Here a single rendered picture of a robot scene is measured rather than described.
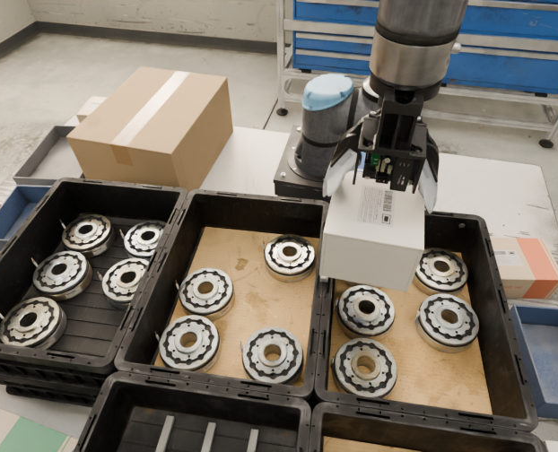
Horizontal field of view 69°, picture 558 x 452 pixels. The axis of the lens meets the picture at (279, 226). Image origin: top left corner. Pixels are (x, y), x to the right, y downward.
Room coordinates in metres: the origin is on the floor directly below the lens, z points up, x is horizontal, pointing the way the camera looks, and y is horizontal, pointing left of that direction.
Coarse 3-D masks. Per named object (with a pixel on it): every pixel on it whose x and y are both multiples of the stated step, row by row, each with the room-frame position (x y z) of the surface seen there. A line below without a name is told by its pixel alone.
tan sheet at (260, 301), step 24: (216, 240) 0.58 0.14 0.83; (240, 240) 0.58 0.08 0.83; (264, 240) 0.58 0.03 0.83; (312, 240) 0.58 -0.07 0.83; (192, 264) 0.52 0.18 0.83; (216, 264) 0.52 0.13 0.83; (240, 264) 0.52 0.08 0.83; (264, 264) 0.51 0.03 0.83; (240, 288) 0.46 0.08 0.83; (264, 288) 0.45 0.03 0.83; (288, 288) 0.45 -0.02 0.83; (312, 288) 0.45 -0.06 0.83; (240, 312) 0.40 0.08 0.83; (264, 312) 0.40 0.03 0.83; (288, 312) 0.40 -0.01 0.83; (240, 336) 0.35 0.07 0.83; (240, 360) 0.31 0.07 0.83
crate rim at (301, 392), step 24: (192, 192) 0.63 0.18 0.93; (216, 192) 0.63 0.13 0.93; (168, 240) 0.50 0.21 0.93; (144, 312) 0.35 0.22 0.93; (312, 312) 0.34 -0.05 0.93; (312, 336) 0.30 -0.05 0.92; (120, 360) 0.27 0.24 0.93; (312, 360) 0.26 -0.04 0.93; (216, 384) 0.23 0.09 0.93; (240, 384) 0.23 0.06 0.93; (264, 384) 0.22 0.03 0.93; (312, 384) 0.22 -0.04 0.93
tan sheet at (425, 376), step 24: (336, 288) 0.45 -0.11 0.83; (384, 288) 0.45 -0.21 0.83; (408, 312) 0.39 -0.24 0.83; (336, 336) 0.35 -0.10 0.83; (408, 336) 0.34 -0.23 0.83; (408, 360) 0.30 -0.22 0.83; (432, 360) 0.30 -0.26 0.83; (456, 360) 0.30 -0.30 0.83; (480, 360) 0.30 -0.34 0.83; (408, 384) 0.26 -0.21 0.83; (432, 384) 0.26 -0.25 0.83; (456, 384) 0.26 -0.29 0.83; (480, 384) 0.25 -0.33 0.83; (456, 408) 0.22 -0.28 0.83; (480, 408) 0.22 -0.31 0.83
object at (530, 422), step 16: (480, 224) 0.52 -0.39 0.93; (496, 272) 0.41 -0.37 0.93; (496, 288) 0.38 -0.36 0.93; (320, 320) 0.32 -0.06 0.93; (320, 336) 0.30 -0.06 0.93; (512, 336) 0.29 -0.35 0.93; (320, 352) 0.27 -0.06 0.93; (512, 352) 0.26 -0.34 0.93; (320, 368) 0.25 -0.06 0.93; (320, 384) 0.22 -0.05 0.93; (528, 384) 0.22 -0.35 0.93; (320, 400) 0.20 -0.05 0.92; (336, 400) 0.20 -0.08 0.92; (352, 400) 0.20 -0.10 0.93; (368, 400) 0.20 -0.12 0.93; (384, 400) 0.20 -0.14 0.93; (528, 400) 0.19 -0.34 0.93; (432, 416) 0.18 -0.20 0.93; (448, 416) 0.18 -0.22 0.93; (464, 416) 0.17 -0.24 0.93; (480, 416) 0.18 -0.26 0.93; (496, 416) 0.17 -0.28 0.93; (528, 416) 0.17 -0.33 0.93
